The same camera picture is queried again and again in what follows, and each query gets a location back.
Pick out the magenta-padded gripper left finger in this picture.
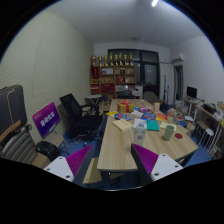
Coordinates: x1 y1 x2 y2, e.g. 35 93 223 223
43 144 96 187

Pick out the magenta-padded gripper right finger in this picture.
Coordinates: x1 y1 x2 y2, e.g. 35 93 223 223
130 143 184 187

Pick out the clear plastic water bottle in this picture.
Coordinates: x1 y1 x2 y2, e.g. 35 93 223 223
133 120 148 147

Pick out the wooden bench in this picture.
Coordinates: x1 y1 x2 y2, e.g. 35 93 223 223
82 157 125 186

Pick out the black bag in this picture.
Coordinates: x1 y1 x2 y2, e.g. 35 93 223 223
35 140 61 163

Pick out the teal book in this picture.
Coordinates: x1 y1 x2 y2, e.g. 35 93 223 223
146 119 160 132

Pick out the white booklet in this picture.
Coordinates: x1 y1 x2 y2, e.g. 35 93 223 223
133 117 148 129

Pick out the pale yellow notepad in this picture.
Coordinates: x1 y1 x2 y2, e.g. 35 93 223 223
159 121 178 132

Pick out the beige notebook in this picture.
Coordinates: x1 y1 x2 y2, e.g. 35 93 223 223
112 118 134 132

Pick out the blue book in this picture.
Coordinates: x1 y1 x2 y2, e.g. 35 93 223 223
141 112 157 121

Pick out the black office chair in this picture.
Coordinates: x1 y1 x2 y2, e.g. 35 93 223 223
59 93 104 141

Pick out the orange book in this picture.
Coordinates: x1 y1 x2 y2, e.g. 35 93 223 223
155 113 169 122

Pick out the pink packet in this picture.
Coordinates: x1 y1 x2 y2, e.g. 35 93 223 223
138 106 153 113

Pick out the flower bouquet in vase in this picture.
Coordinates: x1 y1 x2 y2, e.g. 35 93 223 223
167 107 178 124

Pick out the purple sign board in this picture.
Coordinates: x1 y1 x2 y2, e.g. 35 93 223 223
32 101 62 139

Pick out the yellow gift box red ribbon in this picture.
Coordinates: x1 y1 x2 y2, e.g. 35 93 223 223
117 99 135 114

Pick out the small round side table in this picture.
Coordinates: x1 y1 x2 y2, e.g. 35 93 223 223
84 94 103 106

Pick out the white round stool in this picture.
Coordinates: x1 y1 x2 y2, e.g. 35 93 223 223
199 128 215 148

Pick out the black tripod stand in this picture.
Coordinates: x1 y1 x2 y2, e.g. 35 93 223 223
162 74 170 103

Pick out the wooden side desk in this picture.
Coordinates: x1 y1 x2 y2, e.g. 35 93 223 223
184 98 224 158

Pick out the black computer monitor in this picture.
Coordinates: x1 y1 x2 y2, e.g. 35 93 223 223
186 85 198 100

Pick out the black framed glass door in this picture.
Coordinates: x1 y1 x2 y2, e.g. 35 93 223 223
108 49 160 98

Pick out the wooden shelf unit with trophies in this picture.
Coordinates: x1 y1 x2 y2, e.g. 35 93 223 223
89 53 137 96

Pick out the white wall air conditioner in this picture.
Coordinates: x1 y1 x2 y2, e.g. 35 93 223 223
171 53 186 63

